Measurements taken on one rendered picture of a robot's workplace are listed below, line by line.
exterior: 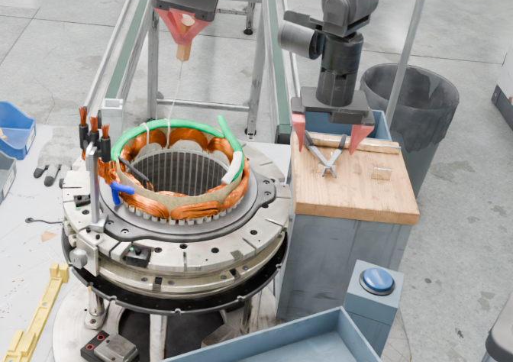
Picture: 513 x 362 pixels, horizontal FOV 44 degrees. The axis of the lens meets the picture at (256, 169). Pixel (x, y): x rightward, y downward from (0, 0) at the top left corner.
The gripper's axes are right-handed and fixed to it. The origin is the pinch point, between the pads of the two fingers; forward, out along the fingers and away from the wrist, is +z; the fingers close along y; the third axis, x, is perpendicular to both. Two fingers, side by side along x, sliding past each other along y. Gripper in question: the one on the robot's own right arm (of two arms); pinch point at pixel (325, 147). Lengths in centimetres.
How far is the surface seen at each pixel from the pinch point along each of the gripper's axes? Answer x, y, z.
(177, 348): 17.7, 22.1, 30.3
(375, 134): -18.4, -12.4, 8.0
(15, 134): -41, 67, 28
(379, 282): 25.1, -5.9, 5.0
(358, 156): -2.2, -6.1, 2.7
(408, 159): -116, -53, 77
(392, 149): -3.8, -12.0, 1.9
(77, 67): -226, 102, 103
